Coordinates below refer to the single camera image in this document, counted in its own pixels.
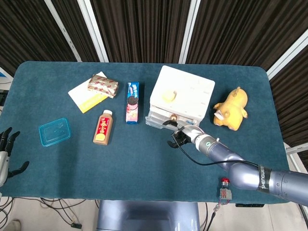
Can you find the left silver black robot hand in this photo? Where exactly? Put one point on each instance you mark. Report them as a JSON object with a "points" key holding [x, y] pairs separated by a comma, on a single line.
{"points": [[3, 163]]}

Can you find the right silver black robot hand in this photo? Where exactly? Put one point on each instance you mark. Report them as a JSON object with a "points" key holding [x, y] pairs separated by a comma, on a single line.
{"points": [[190, 133]]}

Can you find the small gold ball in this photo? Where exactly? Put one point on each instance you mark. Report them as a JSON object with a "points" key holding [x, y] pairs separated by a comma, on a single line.
{"points": [[173, 117]]}

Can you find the clear plastic drawer with toys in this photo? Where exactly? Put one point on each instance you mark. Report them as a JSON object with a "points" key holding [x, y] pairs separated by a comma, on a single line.
{"points": [[156, 119]]}

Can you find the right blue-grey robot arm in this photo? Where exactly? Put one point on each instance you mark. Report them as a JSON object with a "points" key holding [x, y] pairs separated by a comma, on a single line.
{"points": [[284, 184]]}

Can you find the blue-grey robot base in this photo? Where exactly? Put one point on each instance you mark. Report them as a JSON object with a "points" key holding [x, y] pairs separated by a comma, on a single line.
{"points": [[146, 216]]}

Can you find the white plastic drawer unit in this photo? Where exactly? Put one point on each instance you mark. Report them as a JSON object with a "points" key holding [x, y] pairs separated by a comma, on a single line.
{"points": [[185, 84]]}

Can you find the yellow sticky note pad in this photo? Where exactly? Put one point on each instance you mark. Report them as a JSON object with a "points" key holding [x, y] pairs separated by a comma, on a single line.
{"points": [[169, 95]]}

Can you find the yellow plush toy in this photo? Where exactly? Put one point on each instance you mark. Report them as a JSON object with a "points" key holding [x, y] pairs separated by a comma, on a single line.
{"points": [[233, 110]]}

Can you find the blue clear plastic lid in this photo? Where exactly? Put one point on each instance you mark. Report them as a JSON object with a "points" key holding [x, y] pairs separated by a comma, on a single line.
{"points": [[55, 131]]}

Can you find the white shoe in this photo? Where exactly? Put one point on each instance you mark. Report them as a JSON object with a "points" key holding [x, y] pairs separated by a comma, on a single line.
{"points": [[13, 226]]}

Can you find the blue cookie box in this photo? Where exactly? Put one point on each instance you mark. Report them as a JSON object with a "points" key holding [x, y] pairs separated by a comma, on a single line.
{"points": [[132, 106]]}

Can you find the red emergency stop button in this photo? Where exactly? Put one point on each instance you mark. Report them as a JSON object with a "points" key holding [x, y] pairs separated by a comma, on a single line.
{"points": [[225, 187]]}

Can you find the black box device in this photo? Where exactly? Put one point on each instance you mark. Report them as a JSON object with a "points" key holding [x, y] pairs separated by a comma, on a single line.
{"points": [[3, 97]]}

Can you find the teal table cloth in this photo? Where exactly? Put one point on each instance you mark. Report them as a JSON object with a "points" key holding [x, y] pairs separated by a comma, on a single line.
{"points": [[120, 168]]}

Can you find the brown milk tea bottle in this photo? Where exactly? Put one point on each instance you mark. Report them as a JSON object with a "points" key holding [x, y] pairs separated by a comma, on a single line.
{"points": [[103, 130]]}

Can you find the white panel with blue mark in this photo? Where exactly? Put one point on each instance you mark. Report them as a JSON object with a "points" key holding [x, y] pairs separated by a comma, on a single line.
{"points": [[4, 74]]}

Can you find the black bar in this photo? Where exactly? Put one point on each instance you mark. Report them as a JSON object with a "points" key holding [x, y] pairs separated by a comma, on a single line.
{"points": [[249, 205]]}

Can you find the black power plug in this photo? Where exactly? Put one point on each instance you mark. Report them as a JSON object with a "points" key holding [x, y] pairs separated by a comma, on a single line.
{"points": [[76, 225]]}

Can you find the gold foil snack package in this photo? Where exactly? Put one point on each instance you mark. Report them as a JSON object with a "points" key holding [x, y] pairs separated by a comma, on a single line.
{"points": [[103, 85]]}

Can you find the white yellow booklet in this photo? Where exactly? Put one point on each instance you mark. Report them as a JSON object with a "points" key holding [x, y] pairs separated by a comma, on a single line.
{"points": [[83, 98]]}

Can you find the dark brown pleated curtain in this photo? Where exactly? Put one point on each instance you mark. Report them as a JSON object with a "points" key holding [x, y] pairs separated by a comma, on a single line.
{"points": [[144, 29]]}

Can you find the white metal frame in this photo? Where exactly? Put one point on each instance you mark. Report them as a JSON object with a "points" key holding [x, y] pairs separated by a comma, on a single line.
{"points": [[296, 149]]}

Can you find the wide white post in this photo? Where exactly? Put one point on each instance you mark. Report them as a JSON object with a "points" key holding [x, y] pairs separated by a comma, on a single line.
{"points": [[93, 31]]}

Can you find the thin white post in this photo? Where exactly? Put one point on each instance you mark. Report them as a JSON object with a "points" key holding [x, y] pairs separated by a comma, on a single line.
{"points": [[63, 31]]}

